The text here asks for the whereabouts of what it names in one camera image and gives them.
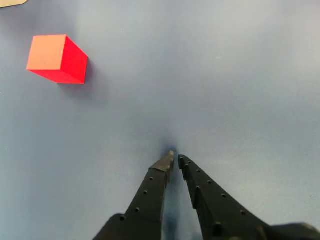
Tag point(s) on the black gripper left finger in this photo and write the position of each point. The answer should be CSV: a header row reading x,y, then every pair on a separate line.
x,y
147,200

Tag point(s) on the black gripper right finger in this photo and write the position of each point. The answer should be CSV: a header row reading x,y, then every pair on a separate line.
x,y
215,205

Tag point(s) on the red cube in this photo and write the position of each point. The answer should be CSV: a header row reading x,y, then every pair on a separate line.
x,y
53,58

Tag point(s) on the beige metal box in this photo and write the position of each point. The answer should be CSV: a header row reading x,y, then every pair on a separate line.
x,y
10,2

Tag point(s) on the blue-grey table mat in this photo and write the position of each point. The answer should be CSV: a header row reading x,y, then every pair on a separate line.
x,y
200,87

